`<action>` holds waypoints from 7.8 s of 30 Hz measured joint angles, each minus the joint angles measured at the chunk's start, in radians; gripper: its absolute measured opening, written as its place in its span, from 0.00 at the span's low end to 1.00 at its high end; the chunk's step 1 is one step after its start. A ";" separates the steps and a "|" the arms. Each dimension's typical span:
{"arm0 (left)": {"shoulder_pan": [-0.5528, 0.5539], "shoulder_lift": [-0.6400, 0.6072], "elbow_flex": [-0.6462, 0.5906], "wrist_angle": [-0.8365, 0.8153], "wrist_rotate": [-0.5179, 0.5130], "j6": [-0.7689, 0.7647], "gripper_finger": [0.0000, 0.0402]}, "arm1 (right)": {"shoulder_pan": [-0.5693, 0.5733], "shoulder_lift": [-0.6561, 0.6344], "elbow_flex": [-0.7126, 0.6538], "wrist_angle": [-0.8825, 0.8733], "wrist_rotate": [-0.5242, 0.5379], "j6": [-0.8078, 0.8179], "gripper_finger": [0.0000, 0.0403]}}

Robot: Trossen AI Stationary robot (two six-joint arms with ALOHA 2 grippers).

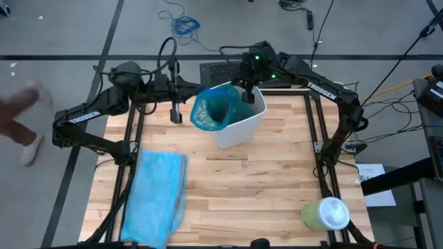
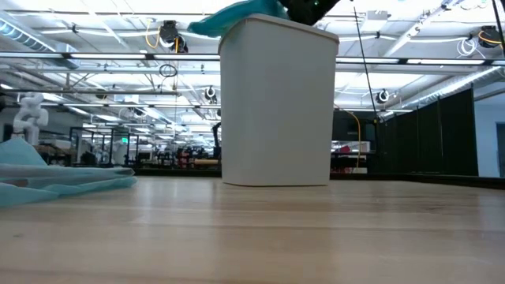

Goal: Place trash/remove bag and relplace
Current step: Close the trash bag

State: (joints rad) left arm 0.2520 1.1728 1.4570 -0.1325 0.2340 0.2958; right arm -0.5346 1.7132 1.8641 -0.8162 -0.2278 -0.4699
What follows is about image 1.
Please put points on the black aluminium rail frame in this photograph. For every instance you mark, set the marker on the black aluminium rail frame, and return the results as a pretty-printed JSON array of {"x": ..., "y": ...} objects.
[{"x": 287, "y": 92}]

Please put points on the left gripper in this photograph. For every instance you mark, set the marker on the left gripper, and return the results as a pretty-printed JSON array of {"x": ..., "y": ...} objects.
[{"x": 161, "y": 89}]

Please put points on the black perforated computer case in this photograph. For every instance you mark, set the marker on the black perforated computer case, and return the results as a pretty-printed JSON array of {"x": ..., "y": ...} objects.
[{"x": 218, "y": 74}]

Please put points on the white plastic trash bin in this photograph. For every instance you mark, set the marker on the white plastic trash bin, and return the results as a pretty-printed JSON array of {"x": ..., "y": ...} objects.
[{"x": 239, "y": 131}]

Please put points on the black stand pole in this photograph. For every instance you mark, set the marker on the black stand pole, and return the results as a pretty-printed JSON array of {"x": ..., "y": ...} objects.
[{"x": 427, "y": 31}]

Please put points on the green canister white lid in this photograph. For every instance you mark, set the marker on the green canister white lid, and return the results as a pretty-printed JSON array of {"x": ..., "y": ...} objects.
[{"x": 328, "y": 212}]

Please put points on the small black floor object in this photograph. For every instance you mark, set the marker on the small black floor object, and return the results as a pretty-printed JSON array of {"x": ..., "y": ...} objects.
[{"x": 3, "y": 10}]

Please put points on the black box device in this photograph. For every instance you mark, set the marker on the black box device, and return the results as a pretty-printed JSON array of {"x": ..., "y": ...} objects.
[{"x": 432, "y": 95}]

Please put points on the light blue trash bag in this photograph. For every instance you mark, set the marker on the light blue trash bag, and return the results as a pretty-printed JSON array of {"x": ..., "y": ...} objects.
[{"x": 155, "y": 197}]

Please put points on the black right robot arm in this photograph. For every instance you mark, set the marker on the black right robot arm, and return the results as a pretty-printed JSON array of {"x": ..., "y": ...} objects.
[{"x": 322, "y": 91}]

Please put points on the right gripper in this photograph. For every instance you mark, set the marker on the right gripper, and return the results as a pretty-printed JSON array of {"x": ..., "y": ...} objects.
[{"x": 257, "y": 65}]

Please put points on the white paper sheet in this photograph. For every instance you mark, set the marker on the white paper sheet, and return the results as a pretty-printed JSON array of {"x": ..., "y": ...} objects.
[{"x": 375, "y": 169}]

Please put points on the person's head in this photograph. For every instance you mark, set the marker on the person's head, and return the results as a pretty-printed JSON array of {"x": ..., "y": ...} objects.
[{"x": 260, "y": 244}]

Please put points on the grey side desk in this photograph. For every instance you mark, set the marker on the grey side desk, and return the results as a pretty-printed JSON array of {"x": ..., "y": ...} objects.
[{"x": 432, "y": 214}]

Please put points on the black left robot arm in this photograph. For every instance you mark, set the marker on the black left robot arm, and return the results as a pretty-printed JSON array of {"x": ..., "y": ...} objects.
[{"x": 84, "y": 117}]

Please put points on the black angled beam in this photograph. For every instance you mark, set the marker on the black angled beam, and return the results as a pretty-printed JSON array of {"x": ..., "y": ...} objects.
[{"x": 398, "y": 176}]

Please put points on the black power strip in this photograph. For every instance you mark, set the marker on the black power strip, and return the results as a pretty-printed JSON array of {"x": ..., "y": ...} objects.
[{"x": 310, "y": 20}]

